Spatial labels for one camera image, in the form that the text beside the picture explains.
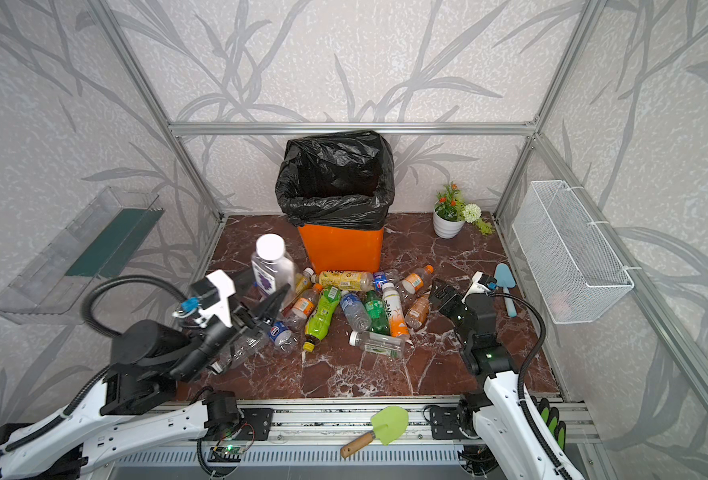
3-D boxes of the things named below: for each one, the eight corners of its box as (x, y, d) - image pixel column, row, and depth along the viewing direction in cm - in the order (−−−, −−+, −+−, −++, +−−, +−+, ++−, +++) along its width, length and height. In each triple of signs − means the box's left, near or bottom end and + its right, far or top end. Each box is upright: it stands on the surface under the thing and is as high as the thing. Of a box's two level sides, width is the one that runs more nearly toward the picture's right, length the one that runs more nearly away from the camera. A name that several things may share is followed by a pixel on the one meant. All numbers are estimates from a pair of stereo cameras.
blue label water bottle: (353, 339, 89) (352, 330, 84) (340, 306, 96) (338, 296, 91) (373, 331, 91) (373, 321, 86) (359, 299, 98) (358, 288, 93)
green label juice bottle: (300, 349, 87) (296, 341, 83) (327, 292, 100) (325, 283, 95) (317, 355, 86) (314, 348, 82) (343, 296, 99) (341, 287, 94)
